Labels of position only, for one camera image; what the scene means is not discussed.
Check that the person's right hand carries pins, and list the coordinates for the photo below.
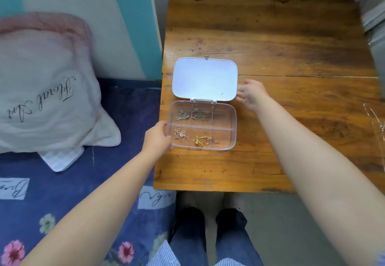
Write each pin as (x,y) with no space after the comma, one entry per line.
(252,92)

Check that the person's left hand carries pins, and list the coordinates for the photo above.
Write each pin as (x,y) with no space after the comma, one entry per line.
(155,140)

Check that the person's left thumb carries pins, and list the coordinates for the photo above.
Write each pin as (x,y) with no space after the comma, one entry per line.
(161,125)

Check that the person's right fingers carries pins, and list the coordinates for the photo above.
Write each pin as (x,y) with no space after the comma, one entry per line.
(243,92)

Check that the clear plastic jewelry organizer box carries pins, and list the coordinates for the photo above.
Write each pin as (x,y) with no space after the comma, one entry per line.
(203,103)

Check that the person's left forearm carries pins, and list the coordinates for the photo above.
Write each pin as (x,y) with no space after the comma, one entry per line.
(90,211)

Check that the person's right forearm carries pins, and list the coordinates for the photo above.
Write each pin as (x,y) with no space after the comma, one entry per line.
(324,184)

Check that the wooden table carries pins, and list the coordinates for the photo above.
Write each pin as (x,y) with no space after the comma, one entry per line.
(267,91)

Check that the blue floral bed sheet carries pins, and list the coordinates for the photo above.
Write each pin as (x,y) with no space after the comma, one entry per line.
(81,178)

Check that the white checkered cloth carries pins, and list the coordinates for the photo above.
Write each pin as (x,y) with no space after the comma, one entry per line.
(61,158)

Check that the white pink pillow with script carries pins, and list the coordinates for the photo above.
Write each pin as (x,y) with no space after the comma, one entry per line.
(45,88)

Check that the person's blue jeans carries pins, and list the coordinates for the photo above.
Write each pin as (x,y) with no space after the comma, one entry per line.
(210,238)

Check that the person's striped shirt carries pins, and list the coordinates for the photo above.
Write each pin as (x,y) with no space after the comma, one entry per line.
(171,255)

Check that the clear acrylic stand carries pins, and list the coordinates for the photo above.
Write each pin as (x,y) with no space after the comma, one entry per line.
(376,127)

